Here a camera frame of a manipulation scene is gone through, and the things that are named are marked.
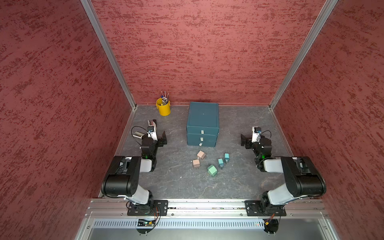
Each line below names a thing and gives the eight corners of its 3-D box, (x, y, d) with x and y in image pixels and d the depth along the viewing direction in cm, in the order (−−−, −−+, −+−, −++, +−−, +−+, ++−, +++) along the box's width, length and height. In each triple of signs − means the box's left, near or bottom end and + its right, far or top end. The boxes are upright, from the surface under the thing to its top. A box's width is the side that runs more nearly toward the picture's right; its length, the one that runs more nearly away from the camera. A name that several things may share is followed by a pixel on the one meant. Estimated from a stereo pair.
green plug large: (211, 177, 86) (212, 175, 82) (206, 170, 89) (207, 167, 85) (217, 174, 87) (218, 171, 83) (212, 166, 90) (213, 163, 86)
